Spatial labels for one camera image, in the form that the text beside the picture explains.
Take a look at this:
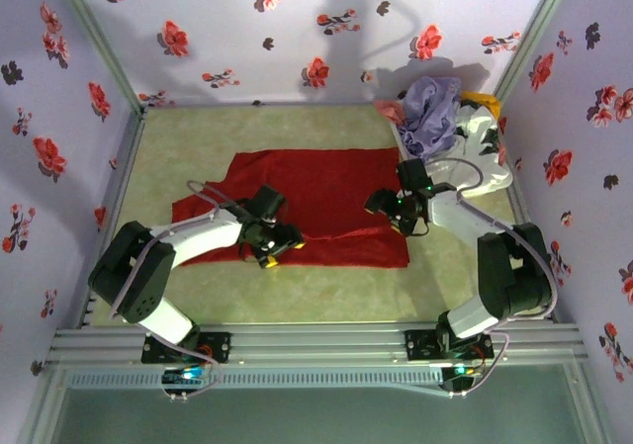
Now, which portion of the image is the red t-shirt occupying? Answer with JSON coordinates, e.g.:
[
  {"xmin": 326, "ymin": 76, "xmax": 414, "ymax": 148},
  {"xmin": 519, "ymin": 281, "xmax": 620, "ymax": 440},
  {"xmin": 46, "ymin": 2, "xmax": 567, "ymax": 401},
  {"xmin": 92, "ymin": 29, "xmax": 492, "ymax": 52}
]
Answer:
[{"xmin": 171, "ymin": 146, "xmax": 412, "ymax": 271}]

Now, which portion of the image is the white plastic basket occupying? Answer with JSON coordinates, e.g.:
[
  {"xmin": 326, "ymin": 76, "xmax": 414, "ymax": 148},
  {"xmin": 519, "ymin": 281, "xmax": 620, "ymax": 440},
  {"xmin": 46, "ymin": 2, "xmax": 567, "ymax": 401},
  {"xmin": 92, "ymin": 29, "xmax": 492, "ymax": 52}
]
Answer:
[{"xmin": 390, "ymin": 121, "xmax": 421, "ymax": 162}]

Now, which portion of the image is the pink t-shirt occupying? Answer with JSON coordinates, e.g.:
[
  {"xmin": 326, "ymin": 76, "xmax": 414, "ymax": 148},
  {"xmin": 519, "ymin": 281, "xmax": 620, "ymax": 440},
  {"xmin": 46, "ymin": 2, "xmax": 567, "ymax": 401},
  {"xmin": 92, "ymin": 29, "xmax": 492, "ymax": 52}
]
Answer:
[{"xmin": 373, "ymin": 98, "xmax": 409, "ymax": 126}]

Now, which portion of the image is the purple t-shirt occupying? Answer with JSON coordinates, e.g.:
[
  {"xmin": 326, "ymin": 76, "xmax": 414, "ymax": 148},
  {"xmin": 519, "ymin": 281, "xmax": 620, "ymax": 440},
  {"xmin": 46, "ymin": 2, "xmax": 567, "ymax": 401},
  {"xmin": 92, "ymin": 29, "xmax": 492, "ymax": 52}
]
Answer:
[{"xmin": 397, "ymin": 75, "xmax": 464, "ymax": 162}]

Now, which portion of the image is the white t-shirt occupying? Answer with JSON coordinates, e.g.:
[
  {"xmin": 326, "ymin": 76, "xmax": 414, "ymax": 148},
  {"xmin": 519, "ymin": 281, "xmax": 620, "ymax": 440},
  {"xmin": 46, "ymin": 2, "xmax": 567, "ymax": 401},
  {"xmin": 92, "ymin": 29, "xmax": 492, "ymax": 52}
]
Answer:
[{"xmin": 423, "ymin": 105, "xmax": 513, "ymax": 200}]

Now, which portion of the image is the yellow t-shirt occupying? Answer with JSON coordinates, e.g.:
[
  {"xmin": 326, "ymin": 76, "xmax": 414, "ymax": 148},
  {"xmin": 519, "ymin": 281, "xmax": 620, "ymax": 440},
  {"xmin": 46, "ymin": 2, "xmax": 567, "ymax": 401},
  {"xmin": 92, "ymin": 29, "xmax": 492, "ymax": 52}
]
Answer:
[{"xmin": 460, "ymin": 91, "xmax": 502, "ymax": 120}]

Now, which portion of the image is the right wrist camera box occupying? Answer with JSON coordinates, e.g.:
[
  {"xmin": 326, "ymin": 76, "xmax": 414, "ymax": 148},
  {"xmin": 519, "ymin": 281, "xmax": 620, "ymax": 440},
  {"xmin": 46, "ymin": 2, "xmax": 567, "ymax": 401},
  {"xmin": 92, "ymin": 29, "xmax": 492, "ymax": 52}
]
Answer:
[{"xmin": 397, "ymin": 158, "xmax": 430, "ymax": 192}]

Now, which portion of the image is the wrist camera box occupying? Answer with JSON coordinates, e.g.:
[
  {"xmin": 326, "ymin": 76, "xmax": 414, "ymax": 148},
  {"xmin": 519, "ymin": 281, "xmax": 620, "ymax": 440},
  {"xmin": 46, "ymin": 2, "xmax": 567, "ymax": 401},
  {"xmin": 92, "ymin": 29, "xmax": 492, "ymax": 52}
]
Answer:
[
  {"xmin": 397, "ymin": 158, "xmax": 430, "ymax": 192},
  {"xmin": 252, "ymin": 183, "xmax": 290, "ymax": 221}
]

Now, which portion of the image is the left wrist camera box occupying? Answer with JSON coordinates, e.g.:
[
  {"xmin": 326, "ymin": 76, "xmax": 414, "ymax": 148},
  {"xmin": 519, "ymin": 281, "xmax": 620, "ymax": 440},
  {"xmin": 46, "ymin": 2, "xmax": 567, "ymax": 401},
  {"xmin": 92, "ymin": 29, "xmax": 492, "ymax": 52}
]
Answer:
[{"xmin": 252, "ymin": 183, "xmax": 290, "ymax": 221}]

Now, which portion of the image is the right arm lavender cable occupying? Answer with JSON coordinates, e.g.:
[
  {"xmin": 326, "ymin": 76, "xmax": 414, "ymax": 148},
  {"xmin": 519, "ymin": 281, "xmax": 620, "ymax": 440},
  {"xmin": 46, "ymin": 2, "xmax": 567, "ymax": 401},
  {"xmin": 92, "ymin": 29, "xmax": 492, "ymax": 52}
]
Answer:
[{"xmin": 428, "ymin": 156, "xmax": 561, "ymax": 399}]

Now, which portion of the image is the aluminium mounting rail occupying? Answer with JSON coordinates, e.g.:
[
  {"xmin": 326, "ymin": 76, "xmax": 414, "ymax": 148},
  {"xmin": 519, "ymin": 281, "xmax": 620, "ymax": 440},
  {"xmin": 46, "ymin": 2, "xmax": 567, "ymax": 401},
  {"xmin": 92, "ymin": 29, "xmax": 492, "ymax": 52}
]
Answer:
[{"xmin": 46, "ymin": 321, "xmax": 589, "ymax": 367}]

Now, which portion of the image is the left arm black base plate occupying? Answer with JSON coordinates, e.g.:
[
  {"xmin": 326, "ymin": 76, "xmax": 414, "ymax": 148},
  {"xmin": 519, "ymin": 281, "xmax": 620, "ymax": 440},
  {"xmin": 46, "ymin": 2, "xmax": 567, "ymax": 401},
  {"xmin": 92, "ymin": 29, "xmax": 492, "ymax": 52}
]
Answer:
[{"xmin": 141, "ymin": 331, "xmax": 232, "ymax": 366}]

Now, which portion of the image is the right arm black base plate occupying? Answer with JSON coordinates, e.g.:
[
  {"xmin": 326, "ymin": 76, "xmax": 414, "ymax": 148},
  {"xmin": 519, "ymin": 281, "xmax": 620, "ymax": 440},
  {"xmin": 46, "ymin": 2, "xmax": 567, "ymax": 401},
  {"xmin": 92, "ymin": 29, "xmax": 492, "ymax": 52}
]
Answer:
[{"xmin": 404, "ymin": 328, "xmax": 496, "ymax": 364}]

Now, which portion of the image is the grey slotted cable duct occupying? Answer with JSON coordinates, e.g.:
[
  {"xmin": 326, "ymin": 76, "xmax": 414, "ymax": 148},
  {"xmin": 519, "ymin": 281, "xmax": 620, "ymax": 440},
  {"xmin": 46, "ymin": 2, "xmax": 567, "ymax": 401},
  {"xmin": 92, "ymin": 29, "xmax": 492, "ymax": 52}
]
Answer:
[{"xmin": 63, "ymin": 368, "xmax": 446, "ymax": 392}]

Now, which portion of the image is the thin aluminium back rail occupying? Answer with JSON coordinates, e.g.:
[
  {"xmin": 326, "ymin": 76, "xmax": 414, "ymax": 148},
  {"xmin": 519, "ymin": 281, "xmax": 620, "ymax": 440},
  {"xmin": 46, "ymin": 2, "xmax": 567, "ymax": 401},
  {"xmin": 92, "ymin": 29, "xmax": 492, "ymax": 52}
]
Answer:
[{"xmin": 142, "ymin": 100, "xmax": 397, "ymax": 111}]

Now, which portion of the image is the aluminium corner post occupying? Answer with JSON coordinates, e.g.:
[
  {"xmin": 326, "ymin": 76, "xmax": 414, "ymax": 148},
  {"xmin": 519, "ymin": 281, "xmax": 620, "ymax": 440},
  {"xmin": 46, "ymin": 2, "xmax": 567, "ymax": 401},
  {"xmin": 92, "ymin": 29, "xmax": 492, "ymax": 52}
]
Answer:
[
  {"xmin": 486, "ymin": 0, "xmax": 578, "ymax": 112},
  {"xmin": 48, "ymin": 0, "xmax": 148, "ymax": 115}
]

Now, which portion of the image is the aluminium frame leg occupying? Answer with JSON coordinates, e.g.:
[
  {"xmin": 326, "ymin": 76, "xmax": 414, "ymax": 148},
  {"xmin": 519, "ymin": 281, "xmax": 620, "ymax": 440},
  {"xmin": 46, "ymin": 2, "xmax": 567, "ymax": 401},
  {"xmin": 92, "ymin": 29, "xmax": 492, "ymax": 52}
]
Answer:
[
  {"xmin": 563, "ymin": 364, "xmax": 612, "ymax": 444},
  {"xmin": 19, "ymin": 367, "xmax": 68, "ymax": 444}
]

